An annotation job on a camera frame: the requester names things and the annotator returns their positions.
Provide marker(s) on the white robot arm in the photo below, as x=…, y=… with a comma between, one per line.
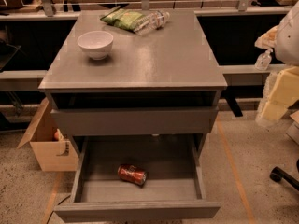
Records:
x=287, y=44

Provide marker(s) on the clear plastic water bottle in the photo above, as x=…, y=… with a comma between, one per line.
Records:
x=153, y=21

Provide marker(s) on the cardboard box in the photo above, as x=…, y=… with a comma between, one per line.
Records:
x=53, y=153

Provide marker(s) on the black office chair base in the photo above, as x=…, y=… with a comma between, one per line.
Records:
x=277, y=174

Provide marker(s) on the green chip bag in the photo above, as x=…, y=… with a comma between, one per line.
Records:
x=124, y=19

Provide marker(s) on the white bowl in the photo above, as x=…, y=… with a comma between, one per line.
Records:
x=96, y=44

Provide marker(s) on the closed grey upper drawer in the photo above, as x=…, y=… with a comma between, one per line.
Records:
x=103, y=122

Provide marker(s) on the red coke can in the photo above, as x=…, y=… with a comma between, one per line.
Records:
x=132, y=174

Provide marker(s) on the open grey drawer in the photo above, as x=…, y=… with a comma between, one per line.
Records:
x=173, y=189

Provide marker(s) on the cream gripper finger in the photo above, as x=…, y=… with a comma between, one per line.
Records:
x=280, y=92

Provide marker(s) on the grey drawer cabinet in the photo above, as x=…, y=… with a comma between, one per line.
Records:
x=170, y=68

